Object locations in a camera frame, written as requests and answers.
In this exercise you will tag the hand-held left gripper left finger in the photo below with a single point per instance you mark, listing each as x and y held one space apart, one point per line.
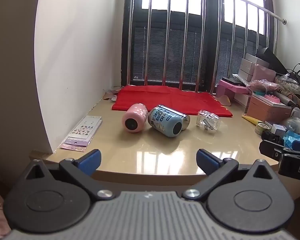
90 160

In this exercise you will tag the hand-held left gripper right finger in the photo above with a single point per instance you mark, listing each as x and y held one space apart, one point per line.
207 160

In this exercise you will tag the clear glass cup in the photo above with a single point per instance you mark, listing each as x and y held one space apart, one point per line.
208 121

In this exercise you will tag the silver steel cup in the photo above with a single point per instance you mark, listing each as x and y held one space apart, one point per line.
186 122

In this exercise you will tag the blue printed cup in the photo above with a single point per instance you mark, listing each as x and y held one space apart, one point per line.
162 120

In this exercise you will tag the pink cup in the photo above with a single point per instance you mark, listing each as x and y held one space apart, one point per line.
137 113

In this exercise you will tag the small white box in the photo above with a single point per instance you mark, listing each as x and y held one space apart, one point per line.
278 130

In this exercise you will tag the purple sticker sheet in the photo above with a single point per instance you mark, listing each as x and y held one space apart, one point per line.
75 143

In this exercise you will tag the small tin can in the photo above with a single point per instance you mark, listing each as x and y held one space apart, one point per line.
263 128

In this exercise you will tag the white sticker sheet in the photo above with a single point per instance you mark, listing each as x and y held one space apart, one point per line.
86 127

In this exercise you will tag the large pink box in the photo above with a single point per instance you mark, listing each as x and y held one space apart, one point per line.
267 112

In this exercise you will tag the white tray with pink block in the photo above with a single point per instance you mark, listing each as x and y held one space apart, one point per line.
270 98

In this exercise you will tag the pink plastic bag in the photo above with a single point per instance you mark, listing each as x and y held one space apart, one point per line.
262 85

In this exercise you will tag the cardboard scraps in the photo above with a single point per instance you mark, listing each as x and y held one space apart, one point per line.
110 93

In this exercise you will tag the black handbag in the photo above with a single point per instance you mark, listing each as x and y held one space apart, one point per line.
297 76

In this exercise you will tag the pink stool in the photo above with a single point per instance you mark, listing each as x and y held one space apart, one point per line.
231 91

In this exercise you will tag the red cloth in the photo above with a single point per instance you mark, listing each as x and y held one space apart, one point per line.
165 97

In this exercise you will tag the black flat device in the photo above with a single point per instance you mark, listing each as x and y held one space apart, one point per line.
236 81

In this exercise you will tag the pink paper bag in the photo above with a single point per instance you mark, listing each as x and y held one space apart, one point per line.
263 73

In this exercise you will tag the stack of pale boxes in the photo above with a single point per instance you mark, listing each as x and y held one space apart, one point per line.
250 66

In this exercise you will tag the black board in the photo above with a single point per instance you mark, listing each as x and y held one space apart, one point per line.
271 58

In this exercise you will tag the steel window railing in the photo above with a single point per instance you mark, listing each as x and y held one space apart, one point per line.
185 30

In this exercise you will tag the black window frame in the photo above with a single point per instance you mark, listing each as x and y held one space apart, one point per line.
157 45

